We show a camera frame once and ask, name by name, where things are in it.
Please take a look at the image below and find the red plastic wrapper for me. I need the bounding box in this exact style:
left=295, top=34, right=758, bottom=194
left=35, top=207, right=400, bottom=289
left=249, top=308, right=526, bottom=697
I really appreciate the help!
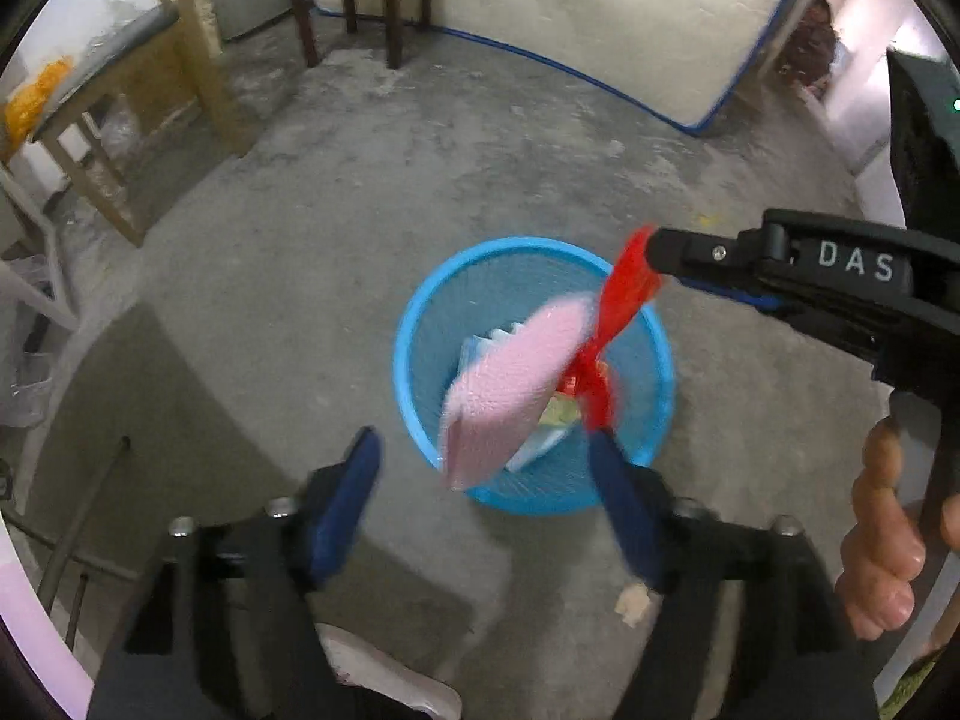
left=556, top=226, right=662, bottom=431

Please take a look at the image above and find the paper scrap on floor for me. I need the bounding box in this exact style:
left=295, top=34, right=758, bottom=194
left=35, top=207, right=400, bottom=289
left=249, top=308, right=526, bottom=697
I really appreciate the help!
left=615, top=582, right=652, bottom=629

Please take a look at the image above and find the blue mesh trash basket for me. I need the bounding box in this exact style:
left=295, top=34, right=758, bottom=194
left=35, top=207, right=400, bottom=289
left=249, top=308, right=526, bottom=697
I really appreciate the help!
left=392, top=235, right=677, bottom=517

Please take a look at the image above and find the pink sponge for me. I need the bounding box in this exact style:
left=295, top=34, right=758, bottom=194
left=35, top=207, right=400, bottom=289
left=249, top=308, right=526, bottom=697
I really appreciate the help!
left=438, top=293, right=594, bottom=491

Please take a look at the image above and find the light wooden chair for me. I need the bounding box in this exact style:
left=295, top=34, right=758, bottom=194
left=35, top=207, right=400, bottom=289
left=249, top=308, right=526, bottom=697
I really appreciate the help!
left=31, top=0, right=252, bottom=247

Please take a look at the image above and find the right hand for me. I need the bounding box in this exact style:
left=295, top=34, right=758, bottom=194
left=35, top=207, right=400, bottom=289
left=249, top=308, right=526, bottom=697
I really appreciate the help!
left=835, top=416, right=926, bottom=640

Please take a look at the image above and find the person in doorway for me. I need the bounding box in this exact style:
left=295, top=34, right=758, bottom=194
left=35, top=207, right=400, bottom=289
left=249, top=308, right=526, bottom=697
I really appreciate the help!
left=776, top=0, right=838, bottom=99

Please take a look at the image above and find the orange plastic bag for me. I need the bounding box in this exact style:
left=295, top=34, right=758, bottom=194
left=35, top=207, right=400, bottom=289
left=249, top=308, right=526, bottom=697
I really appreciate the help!
left=3, top=55, right=75, bottom=151

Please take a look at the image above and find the white sneaker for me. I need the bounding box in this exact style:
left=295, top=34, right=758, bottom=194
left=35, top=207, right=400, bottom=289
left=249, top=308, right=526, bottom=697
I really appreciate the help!
left=314, top=622, right=462, bottom=720

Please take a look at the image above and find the white mattress with blue trim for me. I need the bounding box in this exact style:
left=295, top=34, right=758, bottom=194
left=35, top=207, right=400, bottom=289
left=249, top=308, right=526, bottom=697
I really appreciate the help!
left=310, top=0, right=827, bottom=139

